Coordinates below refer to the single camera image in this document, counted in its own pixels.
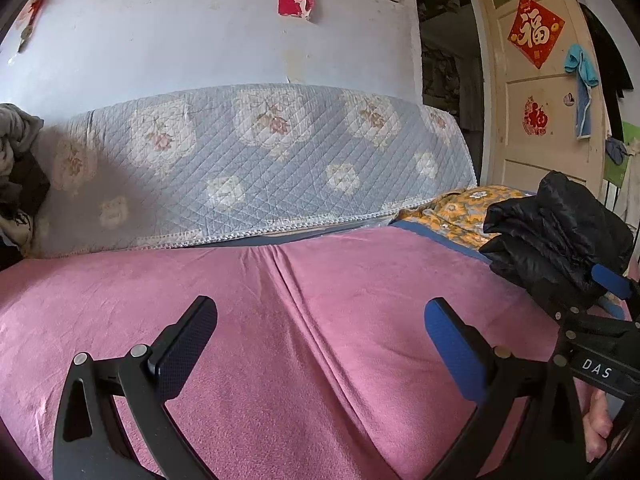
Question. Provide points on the light blue hanging towel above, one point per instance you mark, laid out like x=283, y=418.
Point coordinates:
x=582, y=80

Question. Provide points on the black puffer jacket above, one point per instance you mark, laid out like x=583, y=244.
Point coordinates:
x=555, y=235

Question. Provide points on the red hanging ornament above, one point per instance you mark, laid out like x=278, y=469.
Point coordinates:
x=37, y=10

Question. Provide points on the orange floral blanket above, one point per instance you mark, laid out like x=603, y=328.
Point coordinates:
x=450, y=212

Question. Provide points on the cream wooden door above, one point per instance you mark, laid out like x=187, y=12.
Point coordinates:
x=550, y=160

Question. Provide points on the cream cloth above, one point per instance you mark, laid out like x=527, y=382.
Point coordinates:
x=15, y=232

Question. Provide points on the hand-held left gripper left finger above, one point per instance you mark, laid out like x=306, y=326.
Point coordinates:
x=185, y=345

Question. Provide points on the red diamond door poster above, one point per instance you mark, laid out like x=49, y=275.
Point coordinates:
x=536, y=32

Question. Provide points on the quilted floral sofa cover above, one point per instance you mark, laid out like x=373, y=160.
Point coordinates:
x=280, y=160

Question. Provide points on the green panel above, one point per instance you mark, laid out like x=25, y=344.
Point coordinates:
x=627, y=130

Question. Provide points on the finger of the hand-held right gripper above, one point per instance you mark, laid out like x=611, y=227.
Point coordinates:
x=600, y=332
x=611, y=281

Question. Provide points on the black hanging garment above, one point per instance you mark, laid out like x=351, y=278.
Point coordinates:
x=607, y=55

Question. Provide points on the pink bed sheet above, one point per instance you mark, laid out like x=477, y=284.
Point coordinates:
x=260, y=320

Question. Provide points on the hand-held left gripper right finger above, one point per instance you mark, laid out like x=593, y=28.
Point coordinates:
x=455, y=355

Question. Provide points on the small blue cloth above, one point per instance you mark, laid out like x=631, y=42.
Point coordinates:
x=616, y=151

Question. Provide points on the red paper cutout sticker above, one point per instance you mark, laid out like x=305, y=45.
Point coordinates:
x=535, y=116

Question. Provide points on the dark brown garment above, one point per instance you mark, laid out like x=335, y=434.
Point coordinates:
x=27, y=185

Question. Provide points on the grey garment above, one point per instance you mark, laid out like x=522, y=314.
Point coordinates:
x=17, y=130

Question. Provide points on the person's right hand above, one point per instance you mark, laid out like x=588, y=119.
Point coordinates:
x=599, y=425

